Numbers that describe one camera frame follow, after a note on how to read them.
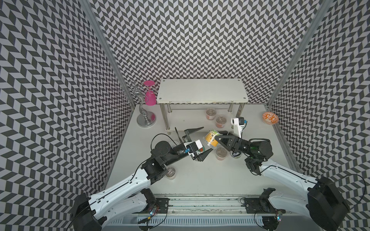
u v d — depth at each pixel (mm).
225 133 620
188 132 559
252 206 735
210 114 978
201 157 552
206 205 750
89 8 720
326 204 398
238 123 577
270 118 1060
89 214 382
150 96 1012
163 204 724
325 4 663
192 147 471
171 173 783
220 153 863
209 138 559
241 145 567
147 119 1096
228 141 562
